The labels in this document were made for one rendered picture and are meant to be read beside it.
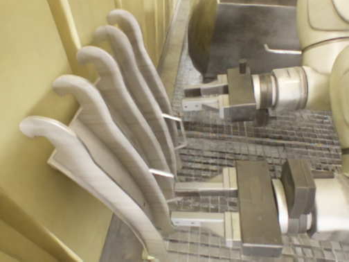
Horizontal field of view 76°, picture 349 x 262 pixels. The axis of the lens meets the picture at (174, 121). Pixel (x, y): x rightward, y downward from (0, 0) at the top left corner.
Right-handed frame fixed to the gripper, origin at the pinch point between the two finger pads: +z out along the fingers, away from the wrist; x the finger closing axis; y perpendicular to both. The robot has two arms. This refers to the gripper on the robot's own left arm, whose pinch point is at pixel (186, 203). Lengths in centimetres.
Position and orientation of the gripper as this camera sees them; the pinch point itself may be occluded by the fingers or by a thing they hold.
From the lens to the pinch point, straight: 39.1
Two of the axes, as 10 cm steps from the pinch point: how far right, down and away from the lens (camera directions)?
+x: 1.1, -7.2, 6.9
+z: -9.7, 0.6, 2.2
